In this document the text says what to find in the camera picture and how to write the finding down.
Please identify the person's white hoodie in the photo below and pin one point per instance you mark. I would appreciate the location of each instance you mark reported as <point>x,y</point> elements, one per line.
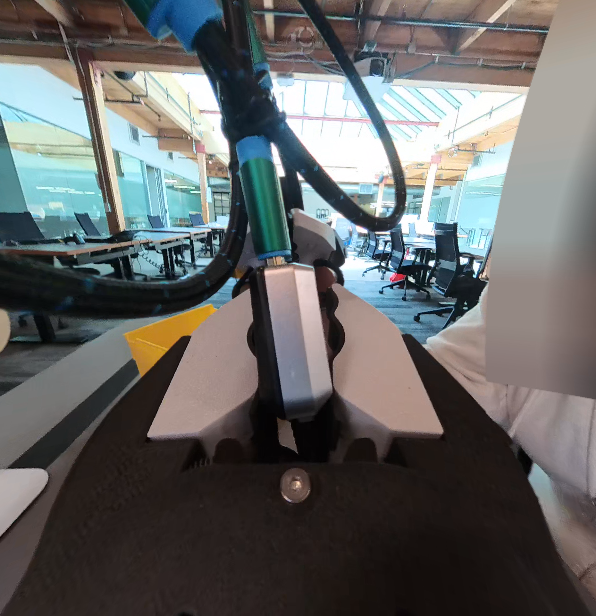
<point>543,433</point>

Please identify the grey desk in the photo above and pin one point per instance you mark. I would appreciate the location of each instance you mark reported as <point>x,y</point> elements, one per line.
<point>47,380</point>

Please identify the ceiling camera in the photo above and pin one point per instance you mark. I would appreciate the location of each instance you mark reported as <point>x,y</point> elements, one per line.
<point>375,65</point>

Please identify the black laptop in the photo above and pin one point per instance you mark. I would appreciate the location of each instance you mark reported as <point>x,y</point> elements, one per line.
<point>127,236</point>

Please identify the black office chair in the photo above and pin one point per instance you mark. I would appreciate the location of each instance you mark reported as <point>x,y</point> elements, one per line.
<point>16,226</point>
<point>447,260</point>
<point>88,224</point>
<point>408,269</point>

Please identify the yellow plastic bin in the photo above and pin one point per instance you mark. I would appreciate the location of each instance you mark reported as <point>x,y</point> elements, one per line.
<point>153,341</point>

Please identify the black board on stand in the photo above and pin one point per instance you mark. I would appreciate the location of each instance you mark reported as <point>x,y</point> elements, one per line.
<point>11,495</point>

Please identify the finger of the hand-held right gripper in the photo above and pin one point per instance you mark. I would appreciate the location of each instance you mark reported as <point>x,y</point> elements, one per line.
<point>317,236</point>

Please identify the person's right hand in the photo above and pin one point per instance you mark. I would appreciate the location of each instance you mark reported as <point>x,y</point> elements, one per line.
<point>326,281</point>

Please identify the black desk phone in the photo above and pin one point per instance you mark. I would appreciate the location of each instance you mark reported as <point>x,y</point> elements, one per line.
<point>77,238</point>

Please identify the silver video switch hub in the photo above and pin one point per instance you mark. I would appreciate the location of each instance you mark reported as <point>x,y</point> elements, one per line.
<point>298,337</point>

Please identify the wooden office desk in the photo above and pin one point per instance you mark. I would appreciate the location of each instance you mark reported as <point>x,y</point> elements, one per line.
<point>86,248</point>

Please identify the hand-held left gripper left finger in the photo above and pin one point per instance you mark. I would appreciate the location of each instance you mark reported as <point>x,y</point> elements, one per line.
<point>206,375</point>

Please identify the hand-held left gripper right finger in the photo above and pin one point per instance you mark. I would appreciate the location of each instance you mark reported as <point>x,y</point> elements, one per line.
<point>384,375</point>

